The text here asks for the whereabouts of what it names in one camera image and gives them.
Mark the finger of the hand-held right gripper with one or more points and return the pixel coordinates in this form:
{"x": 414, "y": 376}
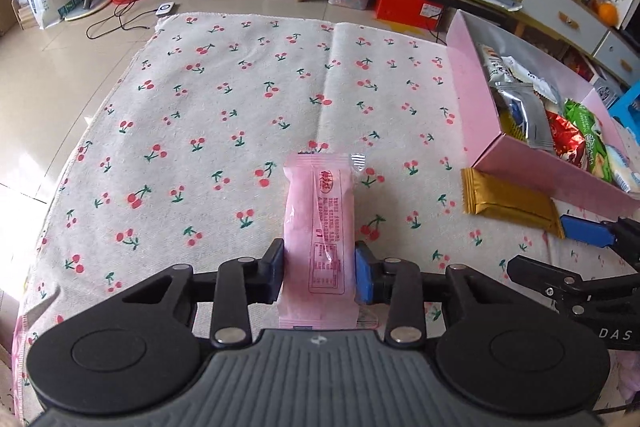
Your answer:
{"x": 585, "y": 229}
{"x": 555, "y": 284}

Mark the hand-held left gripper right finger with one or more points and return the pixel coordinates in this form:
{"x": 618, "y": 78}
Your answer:
{"x": 364, "y": 274}

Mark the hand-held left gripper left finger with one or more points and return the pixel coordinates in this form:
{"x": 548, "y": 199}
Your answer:
{"x": 274, "y": 272}

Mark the pink snack packet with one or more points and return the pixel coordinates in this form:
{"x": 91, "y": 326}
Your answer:
{"x": 315, "y": 232}

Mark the gold snack packet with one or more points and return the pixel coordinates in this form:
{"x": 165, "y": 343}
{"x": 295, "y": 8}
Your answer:
{"x": 510, "y": 204}

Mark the pink cardboard box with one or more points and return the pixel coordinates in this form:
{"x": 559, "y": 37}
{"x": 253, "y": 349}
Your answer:
{"x": 470, "y": 82}

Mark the pale white snack packet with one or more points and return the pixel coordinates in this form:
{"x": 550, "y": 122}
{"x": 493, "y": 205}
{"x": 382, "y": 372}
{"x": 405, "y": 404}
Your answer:
{"x": 625, "y": 169}

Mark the red snack packet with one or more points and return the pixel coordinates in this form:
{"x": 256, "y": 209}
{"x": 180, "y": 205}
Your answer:
{"x": 567, "y": 139}

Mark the green snack packet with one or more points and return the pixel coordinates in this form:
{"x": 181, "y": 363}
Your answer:
{"x": 587, "y": 137}

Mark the yellow snack packet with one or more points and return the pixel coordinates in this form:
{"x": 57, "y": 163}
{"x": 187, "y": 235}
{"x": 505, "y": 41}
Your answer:
{"x": 512, "y": 124}

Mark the blue plastic stool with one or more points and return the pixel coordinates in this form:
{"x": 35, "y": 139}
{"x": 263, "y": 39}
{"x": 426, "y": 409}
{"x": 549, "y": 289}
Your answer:
{"x": 629, "y": 107}

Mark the silver snack packet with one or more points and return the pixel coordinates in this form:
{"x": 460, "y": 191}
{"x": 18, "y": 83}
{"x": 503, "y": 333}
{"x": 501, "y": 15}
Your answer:
{"x": 527, "y": 112}

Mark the white blue snack packet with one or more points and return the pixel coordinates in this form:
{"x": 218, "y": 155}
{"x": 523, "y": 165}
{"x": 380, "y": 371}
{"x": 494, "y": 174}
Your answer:
{"x": 520, "y": 71}

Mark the cherry print cloth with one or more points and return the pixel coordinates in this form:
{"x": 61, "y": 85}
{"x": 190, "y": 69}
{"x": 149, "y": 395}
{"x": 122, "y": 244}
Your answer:
{"x": 225, "y": 107}

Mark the grey drawer orange knob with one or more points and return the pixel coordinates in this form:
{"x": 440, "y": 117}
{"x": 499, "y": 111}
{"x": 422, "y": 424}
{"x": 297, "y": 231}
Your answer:
{"x": 565, "y": 17}
{"x": 620, "y": 57}

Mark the orange fruit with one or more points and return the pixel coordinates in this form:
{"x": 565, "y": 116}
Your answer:
{"x": 608, "y": 13}

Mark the red cardboard box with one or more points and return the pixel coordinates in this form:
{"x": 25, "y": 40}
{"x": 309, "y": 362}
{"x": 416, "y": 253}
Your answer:
{"x": 407, "y": 7}

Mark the white floor device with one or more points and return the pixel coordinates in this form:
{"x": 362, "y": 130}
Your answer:
{"x": 165, "y": 9}

